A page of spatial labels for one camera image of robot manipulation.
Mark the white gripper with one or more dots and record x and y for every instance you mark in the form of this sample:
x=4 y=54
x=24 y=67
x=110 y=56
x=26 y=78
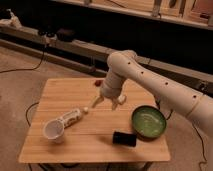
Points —
x=111 y=88

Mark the white ceramic cup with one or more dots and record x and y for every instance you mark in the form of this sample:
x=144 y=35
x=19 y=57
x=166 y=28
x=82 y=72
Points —
x=54 y=131

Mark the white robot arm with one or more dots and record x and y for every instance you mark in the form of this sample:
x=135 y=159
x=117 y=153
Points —
x=192 y=104

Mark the dark red oval object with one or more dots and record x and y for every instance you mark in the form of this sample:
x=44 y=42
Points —
x=97 y=83

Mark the white tube with cap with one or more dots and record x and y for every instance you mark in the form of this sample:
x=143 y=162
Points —
x=73 y=116

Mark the black rectangular block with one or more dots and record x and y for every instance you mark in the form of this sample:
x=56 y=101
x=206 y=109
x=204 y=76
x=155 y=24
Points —
x=124 y=139

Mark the green bowl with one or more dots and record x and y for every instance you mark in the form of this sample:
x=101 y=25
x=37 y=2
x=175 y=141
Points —
x=148 y=122

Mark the wooden table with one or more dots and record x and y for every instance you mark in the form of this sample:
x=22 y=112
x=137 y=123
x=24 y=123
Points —
x=90 y=139

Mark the dark object on ledge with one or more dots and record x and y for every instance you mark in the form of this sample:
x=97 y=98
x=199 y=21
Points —
x=65 y=35

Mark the white object on ledge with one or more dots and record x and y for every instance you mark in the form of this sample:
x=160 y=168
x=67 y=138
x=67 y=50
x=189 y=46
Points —
x=13 y=21

